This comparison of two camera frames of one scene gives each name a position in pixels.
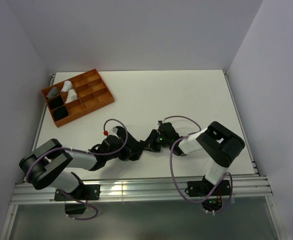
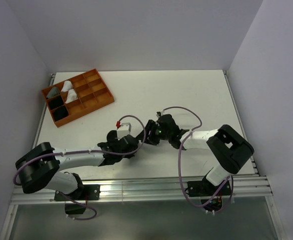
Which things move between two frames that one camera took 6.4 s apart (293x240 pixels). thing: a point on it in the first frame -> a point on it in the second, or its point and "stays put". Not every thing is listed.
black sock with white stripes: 55,102 stays put
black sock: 60,113 stays put
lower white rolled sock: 71,96 stays put
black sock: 137,146 -> 141,136
